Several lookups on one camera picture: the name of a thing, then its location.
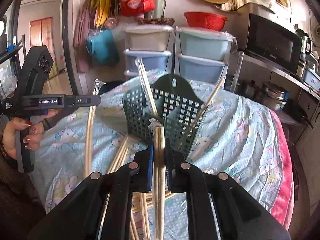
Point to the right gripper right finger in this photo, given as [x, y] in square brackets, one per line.
[217, 206]

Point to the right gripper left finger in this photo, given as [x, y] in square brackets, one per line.
[100, 206]

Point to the chopstick pair gripper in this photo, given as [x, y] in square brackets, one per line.
[90, 121]
[159, 177]

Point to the left hand red nails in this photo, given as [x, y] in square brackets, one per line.
[24, 131]

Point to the pink blanket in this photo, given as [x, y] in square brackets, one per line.
[282, 209]

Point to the cartoon print tablecloth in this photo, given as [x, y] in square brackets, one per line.
[209, 165]

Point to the loose chopstick pair centre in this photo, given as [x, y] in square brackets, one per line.
[144, 217]

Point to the blue hanging bag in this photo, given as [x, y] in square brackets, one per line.
[102, 48]

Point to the wrapped chopsticks in basket left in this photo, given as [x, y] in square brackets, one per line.
[146, 86]

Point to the wrapped chopsticks in basket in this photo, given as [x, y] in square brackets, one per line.
[207, 104]
[146, 86]

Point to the stacked steel pots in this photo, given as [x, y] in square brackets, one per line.
[273, 96]

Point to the green plastic utensil basket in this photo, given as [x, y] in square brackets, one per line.
[177, 106]

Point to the wrapped chopsticks in basket right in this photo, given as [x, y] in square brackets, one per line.
[207, 104]

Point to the blue lower left drawer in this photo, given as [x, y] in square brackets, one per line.
[151, 60]

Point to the blue drawer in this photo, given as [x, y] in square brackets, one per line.
[200, 69]
[151, 60]
[205, 43]

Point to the white top left drawer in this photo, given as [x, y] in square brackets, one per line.
[148, 37]

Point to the metal shelf rack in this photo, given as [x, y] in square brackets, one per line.
[301, 92]

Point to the blue lower right drawer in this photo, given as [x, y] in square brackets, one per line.
[200, 69]

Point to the blue box on shelf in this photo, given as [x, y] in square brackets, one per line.
[312, 79]

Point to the wicker basket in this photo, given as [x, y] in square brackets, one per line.
[156, 21]

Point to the blue top right drawer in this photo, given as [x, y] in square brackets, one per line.
[205, 43]

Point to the electric kettle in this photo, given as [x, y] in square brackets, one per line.
[306, 49]

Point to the black microwave oven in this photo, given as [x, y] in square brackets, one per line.
[261, 37]

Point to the red plastic colander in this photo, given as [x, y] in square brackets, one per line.
[205, 20]

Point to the woven round mat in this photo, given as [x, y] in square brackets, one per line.
[231, 6]

